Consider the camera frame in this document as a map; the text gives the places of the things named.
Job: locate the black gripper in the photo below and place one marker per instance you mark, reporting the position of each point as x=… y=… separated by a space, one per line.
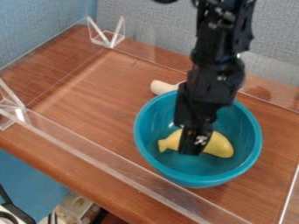
x=208 y=90

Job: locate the yellow toy banana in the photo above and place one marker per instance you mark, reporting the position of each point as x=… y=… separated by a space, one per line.
x=217 y=147

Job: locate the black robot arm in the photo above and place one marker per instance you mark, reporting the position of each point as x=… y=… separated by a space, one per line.
x=223 y=29

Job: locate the white toy object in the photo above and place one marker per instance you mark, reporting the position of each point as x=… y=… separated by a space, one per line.
x=160 y=87

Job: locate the blue plastic bowl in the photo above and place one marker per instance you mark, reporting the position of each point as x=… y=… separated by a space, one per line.
x=237 y=128

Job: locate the clear acrylic back barrier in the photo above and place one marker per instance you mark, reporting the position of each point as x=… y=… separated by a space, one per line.
x=265 y=89

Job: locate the clear acrylic barrier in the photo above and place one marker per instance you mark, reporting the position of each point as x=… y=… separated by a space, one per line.
x=146 y=181
x=265 y=89

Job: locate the clear acrylic front barrier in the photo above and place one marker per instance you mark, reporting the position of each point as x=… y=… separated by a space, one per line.
x=146 y=181

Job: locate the white power strip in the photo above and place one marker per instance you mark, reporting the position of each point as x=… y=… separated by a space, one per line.
x=74 y=210

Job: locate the black chair part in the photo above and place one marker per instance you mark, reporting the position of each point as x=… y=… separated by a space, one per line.
x=10 y=214

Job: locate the clear acrylic corner bracket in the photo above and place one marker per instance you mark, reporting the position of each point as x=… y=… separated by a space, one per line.
x=106 y=38

